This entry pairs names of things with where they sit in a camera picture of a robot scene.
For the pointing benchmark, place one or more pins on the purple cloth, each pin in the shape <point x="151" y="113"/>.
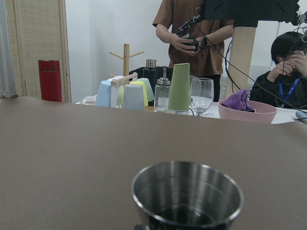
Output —
<point x="239" y="101"/>

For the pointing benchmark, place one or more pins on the glass oil dispenser bottle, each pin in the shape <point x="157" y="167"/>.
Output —
<point x="162" y="93"/>

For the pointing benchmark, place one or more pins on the grey cup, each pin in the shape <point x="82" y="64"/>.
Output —
<point x="133" y="98"/>

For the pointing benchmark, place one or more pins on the red thermos bottle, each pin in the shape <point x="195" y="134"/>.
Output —
<point x="50" y="81"/>

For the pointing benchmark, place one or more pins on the light green cup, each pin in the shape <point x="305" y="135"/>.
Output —
<point x="150" y="95"/>

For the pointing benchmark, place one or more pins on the light blue cup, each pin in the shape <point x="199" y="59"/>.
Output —
<point x="103" y="97"/>

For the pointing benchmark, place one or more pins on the steel double jigger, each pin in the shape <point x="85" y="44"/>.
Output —
<point x="179" y="195"/>

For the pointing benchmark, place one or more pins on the clear wine glass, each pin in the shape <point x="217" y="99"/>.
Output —
<point x="201" y="95"/>

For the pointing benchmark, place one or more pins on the aluminium frame post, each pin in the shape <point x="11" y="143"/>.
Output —
<point x="7" y="85"/>

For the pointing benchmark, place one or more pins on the seated person black jacket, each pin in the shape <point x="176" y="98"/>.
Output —
<point x="286" y="84"/>

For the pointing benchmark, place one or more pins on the pink bowl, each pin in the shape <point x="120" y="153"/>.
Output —
<point x="265" y="113"/>

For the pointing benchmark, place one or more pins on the black thermos bottle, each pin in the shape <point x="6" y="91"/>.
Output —
<point x="151" y="72"/>

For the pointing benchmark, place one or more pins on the wooden mug tree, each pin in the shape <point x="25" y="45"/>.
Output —
<point x="126" y="58"/>

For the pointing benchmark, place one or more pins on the standing person brown shirt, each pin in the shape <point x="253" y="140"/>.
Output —
<point x="204" y="50"/>

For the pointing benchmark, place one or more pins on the yellow cup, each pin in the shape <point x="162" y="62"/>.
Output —
<point x="144" y="90"/>

